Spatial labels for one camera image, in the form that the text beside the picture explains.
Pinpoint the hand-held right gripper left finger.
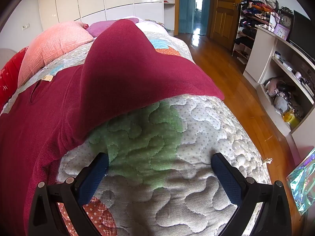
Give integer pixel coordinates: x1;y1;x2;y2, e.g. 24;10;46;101
28;152;110;236

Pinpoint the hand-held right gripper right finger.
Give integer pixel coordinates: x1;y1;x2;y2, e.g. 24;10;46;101
210;152;292;236

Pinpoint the dark red sweater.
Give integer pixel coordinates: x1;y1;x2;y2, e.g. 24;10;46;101
0;19;225;236

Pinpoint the pile of clothes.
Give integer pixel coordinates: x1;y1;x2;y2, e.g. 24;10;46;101
242;0;280;14

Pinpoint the quilted patchwork bedspread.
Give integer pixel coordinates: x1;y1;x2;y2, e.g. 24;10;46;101
0;17;272;236

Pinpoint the iridescent bag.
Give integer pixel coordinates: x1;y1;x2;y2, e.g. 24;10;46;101
286;147;315;215

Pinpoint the yellow bottle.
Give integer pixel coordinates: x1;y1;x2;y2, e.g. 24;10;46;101
283;111;301;128

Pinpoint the pale pink plush toy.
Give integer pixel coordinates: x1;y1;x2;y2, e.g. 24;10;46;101
266;77;280;96

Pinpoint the black hair dryer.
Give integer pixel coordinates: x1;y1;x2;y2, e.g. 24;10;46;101
277;84;296;97

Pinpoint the red cushion with white marks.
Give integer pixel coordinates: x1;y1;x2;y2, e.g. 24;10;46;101
0;47;29;111

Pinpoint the white television cabinet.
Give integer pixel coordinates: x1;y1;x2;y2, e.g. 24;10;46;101
243;25;315;138

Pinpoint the pink pillow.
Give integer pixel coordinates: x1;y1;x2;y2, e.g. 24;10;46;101
18;21;94;88

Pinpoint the open storage rack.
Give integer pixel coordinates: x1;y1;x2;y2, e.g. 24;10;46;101
231;1;273;65

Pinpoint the beige headboard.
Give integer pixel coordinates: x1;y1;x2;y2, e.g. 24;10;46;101
0;48;17;69

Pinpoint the purple cloth patch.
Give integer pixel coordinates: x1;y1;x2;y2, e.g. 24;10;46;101
86;17;141;38

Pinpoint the pink clock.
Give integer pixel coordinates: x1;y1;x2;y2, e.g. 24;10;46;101
273;23;291;41

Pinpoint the black television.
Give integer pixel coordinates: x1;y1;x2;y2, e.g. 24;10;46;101
289;10;315;60

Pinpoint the wooden door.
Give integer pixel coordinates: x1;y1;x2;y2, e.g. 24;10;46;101
209;0;243;52

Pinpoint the ornate dark clock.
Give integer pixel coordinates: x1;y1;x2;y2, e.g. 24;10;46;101
279;6;294;28

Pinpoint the blue curtain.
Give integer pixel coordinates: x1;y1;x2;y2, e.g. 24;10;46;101
178;0;212;35

